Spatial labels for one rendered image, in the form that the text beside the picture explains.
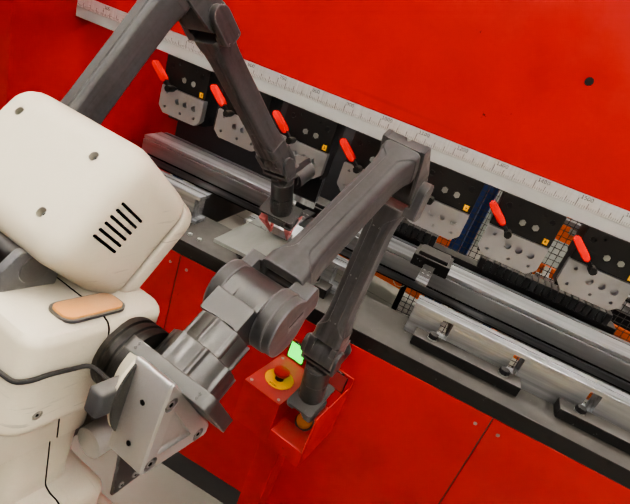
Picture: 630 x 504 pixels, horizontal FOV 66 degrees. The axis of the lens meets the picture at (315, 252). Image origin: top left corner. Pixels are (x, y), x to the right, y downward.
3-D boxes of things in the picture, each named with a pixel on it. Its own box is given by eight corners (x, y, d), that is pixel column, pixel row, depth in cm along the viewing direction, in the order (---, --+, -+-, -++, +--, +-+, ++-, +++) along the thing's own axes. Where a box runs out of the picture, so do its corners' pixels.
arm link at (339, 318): (371, 159, 83) (428, 187, 79) (383, 157, 87) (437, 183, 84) (292, 352, 101) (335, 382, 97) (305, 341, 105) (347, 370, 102)
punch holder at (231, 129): (212, 134, 141) (225, 77, 135) (227, 132, 149) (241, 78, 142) (256, 154, 138) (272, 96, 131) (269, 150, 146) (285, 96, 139)
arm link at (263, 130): (167, 10, 87) (207, 16, 81) (187, -9, 89) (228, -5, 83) (259, 171, 121) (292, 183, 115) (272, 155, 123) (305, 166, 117)
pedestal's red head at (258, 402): (232, 416, 119) (251, 359, 112) (271, 387, 132) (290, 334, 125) (296, 468, 111) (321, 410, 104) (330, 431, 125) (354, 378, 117)
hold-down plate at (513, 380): (409, 343, 133) (413, 334, 132) (412, 334, 138) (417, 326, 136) (515, 397, 126) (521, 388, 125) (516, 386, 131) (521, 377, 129)
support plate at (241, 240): (213, 241, 123) (213, 238, 123) (261, 218, 147) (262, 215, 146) (273, 272, 119) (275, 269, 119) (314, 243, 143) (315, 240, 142)
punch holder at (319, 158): (271, 160, 137) (288, 103, 130) (284, 157, 144) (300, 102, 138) (318, 181, 133) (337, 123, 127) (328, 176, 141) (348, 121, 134)
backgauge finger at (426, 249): (399, 279, 141) (405, 264, 139) (416, 253, 164) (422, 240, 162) (437, 297, 138) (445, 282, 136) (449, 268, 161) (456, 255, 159)
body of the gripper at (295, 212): (270, 199, 133) (271, 179, 127) (303, 214, 130) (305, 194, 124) (257, 213, 129) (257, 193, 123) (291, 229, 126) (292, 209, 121)
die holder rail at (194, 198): (74, 164, 167) (77, 137, 163) (88, 162, 172) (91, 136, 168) (194, 224, 155) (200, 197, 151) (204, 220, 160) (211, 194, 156)
